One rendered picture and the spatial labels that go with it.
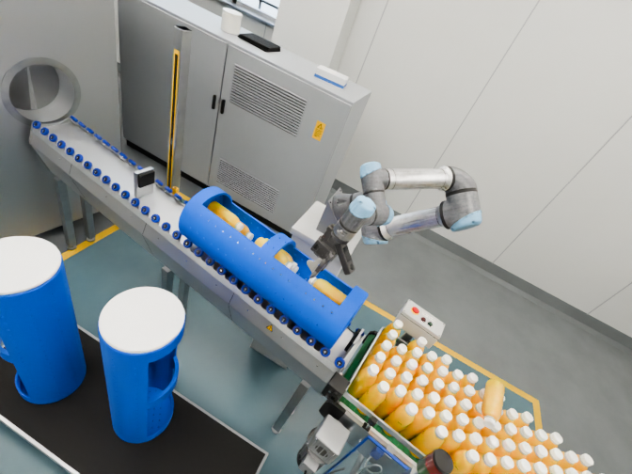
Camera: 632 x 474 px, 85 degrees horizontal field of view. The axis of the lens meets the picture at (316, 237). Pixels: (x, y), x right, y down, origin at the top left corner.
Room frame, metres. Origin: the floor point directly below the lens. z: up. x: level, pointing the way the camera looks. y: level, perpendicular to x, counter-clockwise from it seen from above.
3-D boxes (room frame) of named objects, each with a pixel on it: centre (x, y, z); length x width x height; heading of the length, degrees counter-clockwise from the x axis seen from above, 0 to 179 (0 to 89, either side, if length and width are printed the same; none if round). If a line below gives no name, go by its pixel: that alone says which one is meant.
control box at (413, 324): (1.16, -0.61, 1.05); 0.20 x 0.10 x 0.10; 73
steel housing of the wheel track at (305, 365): (1.26, 0.67, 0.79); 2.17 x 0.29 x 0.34; 73
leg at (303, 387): (0.90, -0.25, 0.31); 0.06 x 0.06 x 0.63; 73
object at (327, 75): (2.79, 0.38, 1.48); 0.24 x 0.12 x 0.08; 89
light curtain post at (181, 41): (1.71, 0.99, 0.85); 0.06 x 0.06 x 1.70; 73
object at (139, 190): (1.35, 0.94, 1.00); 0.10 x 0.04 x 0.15; 163
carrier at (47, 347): (0.64, 0.96, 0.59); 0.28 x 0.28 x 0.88
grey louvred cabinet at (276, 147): (2.95, 1.16, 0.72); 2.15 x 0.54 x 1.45; 81
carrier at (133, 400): (0.65, 0.45, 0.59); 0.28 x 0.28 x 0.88
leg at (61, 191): (1.49, 1.63, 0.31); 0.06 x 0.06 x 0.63; 73
